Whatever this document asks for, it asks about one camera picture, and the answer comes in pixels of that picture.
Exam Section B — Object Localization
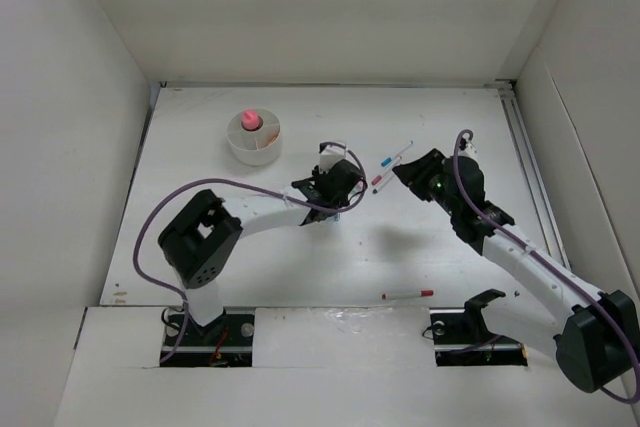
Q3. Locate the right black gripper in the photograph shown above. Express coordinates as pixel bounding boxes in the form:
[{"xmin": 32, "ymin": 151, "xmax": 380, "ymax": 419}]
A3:
[{"xmin": 393, "ymin": 148, "xmax": 460, "ymax": 217}]

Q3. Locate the pink glue bottle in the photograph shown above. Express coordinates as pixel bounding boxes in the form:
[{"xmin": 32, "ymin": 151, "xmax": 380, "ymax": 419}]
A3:
[{"xmin": 241, "ymin": 110, "xmax": 263, "ymax": 132}]

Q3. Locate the red capped white pen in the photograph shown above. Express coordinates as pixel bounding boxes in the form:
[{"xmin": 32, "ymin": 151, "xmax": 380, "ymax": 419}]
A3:
[{"xmin": 381, "ymin": 289, "xmax": 434, "ymax": 301}]

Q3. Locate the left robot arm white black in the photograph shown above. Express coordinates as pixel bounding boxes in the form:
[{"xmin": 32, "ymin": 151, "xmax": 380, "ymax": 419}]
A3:
[{"xmin": 158, "ymin": 159, "xmax": 366, "ymax": 344}]

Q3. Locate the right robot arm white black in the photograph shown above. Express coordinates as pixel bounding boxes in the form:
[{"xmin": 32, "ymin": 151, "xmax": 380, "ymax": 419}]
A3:
[{"xmin": 393, "ymin": 149, "xmax": 639, "ymax": 393}]

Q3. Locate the blue capped white pen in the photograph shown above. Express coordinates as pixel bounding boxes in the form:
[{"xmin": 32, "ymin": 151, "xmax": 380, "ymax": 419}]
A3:
[{"xmin": 380, "ymin": 140, "xmax": 414, "ymax": 167}]

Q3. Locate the pink capped white pen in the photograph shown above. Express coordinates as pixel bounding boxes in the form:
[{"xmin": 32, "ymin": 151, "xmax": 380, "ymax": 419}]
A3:
[{"xmin": 372, "ymin": 171, "xmax": 393, "ymax": 186}]

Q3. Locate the purple capped white pen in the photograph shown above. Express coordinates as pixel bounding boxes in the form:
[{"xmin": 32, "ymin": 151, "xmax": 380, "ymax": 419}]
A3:
[{"xmin": 373, "ymin": 177, "xmax": 394, "ymax": 195}]

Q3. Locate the white round divided container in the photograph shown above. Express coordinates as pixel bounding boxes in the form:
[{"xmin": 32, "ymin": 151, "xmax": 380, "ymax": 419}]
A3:
[{"xmin": 226, "ymin": 108, "xmax": 283, "ymax": 167}]

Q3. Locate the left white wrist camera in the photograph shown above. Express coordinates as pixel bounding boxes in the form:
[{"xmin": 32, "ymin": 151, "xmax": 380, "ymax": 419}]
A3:
[{"xmin": 318, "ymin": 141, "xmax": 347, "ymax": 172}]

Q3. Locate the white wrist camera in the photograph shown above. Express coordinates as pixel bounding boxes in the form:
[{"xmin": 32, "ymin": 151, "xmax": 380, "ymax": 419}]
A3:
[
  {"xmin": 459, "ymin": 138, "xmax": 478, "ymax": 161},
  {"xmin": 318, "ymin": 141, "xmax": 347, "ymax": 172}
]

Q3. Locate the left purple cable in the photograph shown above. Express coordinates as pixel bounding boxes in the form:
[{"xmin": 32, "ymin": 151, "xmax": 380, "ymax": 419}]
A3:
[{"xmin": 133, "ymin": 141, "xmax": 369, "ymax": 363}]

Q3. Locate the purple cable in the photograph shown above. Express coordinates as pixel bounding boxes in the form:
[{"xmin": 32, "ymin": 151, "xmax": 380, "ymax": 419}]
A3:
[
  {"xmin": 452, "ymin": 129, "xmax": 640, "ymax": 404},
  {"xmin": 133, "ymin": 141, "xmax": 369, "ymax": 363}
]

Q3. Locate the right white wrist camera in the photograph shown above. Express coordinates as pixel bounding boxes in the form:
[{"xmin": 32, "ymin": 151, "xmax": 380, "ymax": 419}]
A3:
[{"xmin": 459, "ymin": 138, "xmax": 478, "ymax": 161}]

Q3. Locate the aluminium rail right side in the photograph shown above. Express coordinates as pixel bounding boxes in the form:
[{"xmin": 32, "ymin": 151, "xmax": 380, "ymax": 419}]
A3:
[{"xmin": 487, "ymin": 80, "xmax": 571, "ymax": 270}]

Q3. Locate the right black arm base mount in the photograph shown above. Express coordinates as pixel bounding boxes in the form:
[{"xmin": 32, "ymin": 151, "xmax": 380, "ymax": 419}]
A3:
[{"xmin": 422, "ymin": 289, "xmax": 528, "ymax": 368}]

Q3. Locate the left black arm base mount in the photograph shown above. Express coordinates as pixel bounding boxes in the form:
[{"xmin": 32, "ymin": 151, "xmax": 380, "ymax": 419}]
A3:
[{"xmin": 159, "ymin": 308, "xmax": 255, "ymax": 368}]

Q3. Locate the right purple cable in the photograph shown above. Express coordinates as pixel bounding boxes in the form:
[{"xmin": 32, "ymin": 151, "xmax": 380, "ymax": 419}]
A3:
[{"xmin": 452, "ymin": 129, "xmax": 640, "ymax": 404}]

